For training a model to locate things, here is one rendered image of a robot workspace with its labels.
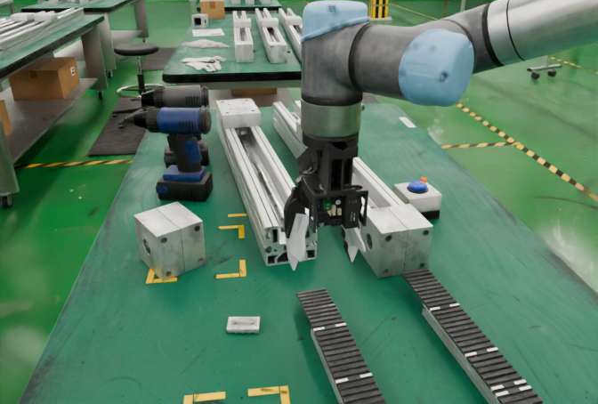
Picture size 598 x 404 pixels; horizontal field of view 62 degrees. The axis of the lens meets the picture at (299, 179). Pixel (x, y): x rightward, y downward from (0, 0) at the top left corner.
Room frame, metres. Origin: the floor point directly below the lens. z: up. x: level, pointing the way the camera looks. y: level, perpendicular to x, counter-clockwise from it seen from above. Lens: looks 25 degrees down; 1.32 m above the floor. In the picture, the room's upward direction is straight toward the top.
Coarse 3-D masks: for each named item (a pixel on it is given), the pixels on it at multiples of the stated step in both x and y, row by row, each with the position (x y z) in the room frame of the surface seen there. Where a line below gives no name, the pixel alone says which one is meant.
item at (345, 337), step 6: (324, 336) 0.56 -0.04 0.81; (330, 336) 0.56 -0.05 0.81; (336, 336) 0.56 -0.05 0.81; (342, 336) 0.56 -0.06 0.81; (348, 336) 0.56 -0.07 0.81; (318, 342) 0.55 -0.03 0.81; (324, 342) 0.55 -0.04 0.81; (330, 342) 0.55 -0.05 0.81; (336, 342) 0.55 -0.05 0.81; (342, 342) 0.55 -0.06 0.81; (348, 342) 0.55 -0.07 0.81
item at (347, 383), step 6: (348, 378) 0.48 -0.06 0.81; (354, 378) 0.48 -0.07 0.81; (360, 378) 0.48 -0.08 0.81; (366, 378) 0.48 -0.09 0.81; (372, 378) 0.48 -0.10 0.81; (336, 384) 0.47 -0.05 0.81; (342, 384) 0.47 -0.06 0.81; (348, 384) 0.47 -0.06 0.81; (354, 384) 0.47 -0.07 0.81; (360, 384) 0.47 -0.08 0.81; (366, 384) 0.47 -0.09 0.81; (372, 384) 0.47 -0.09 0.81; (342, 390) 0.47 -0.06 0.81; (348, 390) 0.47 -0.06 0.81
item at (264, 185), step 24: (240, 144) 1.21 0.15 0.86; (264, 144) 1.21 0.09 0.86; (240, 168) 1.06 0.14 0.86; (264, 168) 1.15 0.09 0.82; (240, 192) 1.08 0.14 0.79; (264, 192) 0.99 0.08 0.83; (288, 192) 0.93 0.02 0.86; (264, 216) 0.83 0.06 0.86; (264, 240) 0.79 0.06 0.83; (312, 240) 0.83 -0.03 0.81
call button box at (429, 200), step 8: (400, 184) 1.02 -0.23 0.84; (400, 192) 0.99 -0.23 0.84; (408, 192) 0.98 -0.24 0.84; (416, 192) 0.98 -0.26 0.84; (424, 192) 0.98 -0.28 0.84; (432, 192) 0.98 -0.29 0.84; (408, 200) 0.95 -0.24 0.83; (416, 200) 0.95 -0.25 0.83; (424, 200) 0.96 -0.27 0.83; (432, 200) 0.96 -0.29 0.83; (440, 200) 0.97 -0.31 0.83; (416, 208) 0.95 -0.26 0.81; (424, 208) 0.96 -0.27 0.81; (432, 208) 0.96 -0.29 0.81; (424, 216) 0.96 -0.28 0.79; (432, 216) 0.97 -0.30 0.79
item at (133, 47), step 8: (120, 48) 3.99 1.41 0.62; (128, 48) 4.01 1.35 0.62; (136, 48) 4.01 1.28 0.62; (144, 48) 4.00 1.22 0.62; (152, 48) 4.04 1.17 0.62; (136, 56) 4.10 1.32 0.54; (120, 88) 4.15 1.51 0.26; (144, 88) 4.10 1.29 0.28; (152, 88) 4.18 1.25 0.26; (128, 96) 3.91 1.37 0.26; (136, 96) 3.91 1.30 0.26; (112, 112) 4.14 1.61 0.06; (120, 112) 4.13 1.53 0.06; (128, 112) 4.11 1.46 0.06; (136, 112) 4.00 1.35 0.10
